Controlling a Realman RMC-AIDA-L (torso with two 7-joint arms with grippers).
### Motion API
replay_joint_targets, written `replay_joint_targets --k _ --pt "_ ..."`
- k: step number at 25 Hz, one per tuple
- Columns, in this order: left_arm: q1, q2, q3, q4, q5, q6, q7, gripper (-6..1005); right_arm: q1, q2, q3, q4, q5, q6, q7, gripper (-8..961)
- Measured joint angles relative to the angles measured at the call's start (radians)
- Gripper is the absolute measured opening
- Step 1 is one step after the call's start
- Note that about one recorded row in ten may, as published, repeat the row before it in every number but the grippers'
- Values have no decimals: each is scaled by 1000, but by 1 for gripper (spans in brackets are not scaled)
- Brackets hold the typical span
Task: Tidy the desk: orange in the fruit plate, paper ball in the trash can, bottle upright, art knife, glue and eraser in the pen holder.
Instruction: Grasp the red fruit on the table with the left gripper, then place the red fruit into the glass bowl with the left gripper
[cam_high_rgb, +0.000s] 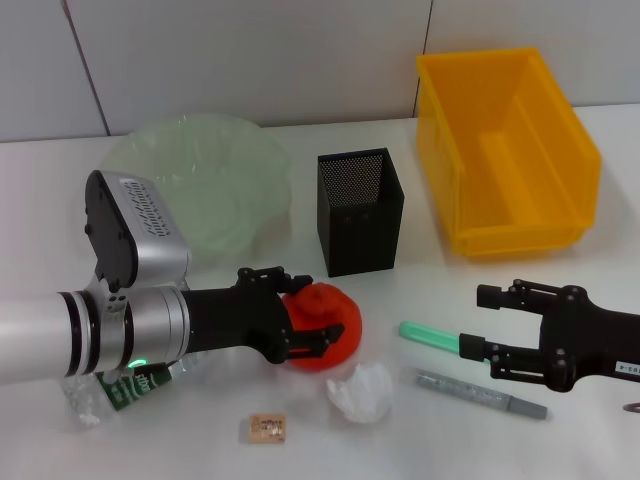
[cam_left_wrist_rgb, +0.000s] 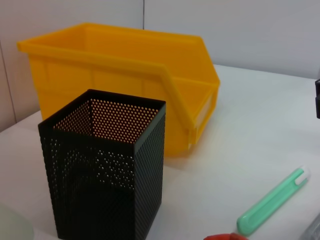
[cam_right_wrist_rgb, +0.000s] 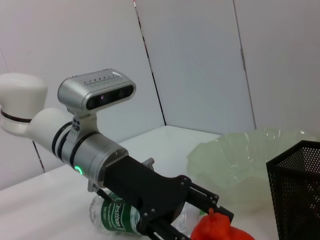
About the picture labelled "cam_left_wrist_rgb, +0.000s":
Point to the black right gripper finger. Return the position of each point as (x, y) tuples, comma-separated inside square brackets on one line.
[(318, 100)]

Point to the red-orange toy orange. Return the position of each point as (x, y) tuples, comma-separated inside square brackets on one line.
[(225, 237)]

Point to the mint green pen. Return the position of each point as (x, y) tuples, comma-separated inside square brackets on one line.
[(270, 202)]

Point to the grey marker pen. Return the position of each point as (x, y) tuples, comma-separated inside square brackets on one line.
[(312, 228)]

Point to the black mesh pen holder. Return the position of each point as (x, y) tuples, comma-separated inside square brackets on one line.
[(100, 190)]

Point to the pale green glass fruit plate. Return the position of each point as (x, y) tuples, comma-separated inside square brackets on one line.
[(15, 225)]

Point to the yellow plastic bin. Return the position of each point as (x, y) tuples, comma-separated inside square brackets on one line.
[(120, 72)]

